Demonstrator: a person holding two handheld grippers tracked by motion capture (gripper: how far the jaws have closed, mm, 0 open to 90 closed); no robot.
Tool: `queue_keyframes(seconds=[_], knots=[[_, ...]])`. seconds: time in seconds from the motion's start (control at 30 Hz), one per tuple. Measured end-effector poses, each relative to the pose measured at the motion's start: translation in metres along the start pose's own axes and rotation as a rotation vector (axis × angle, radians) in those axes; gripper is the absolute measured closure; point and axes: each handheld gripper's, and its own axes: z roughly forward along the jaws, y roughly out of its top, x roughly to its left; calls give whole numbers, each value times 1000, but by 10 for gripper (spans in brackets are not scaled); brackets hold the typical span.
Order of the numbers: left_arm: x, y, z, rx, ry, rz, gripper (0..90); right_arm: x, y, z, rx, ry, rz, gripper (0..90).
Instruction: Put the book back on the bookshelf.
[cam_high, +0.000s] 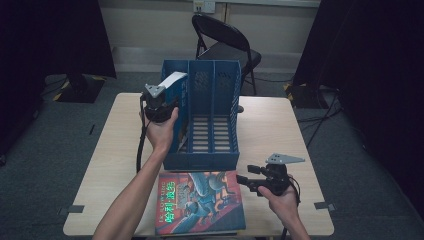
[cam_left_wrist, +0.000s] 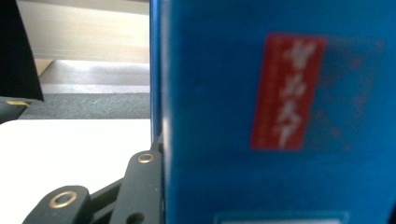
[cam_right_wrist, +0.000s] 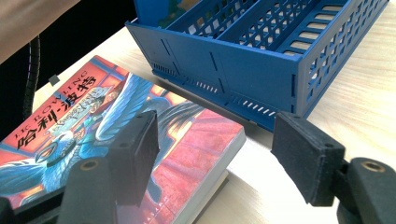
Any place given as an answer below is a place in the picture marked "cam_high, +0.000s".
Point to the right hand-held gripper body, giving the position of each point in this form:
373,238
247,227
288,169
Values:
276,180

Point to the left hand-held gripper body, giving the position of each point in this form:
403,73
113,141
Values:
156,106

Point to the blue book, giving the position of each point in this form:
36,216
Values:
173,80

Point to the blue plastic file rack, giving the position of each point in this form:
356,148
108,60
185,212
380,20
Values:
213,160

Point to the red illustrated book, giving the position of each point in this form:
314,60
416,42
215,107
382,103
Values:
200,203

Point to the person's right hand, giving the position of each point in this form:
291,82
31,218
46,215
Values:
283,205

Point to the person's left hand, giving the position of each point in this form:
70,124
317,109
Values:
161,135

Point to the grey tape strip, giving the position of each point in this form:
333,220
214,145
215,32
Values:
323,206
75,209

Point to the small dark round object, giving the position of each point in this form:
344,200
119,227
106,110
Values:
240,109

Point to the black stand base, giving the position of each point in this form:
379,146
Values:
80,90
306,96

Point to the black folding chair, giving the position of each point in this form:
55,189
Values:
230,50

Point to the black curtain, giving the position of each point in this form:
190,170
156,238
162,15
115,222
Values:
373,66
50,40

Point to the white wall socket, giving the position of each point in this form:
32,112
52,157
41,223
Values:
204,6

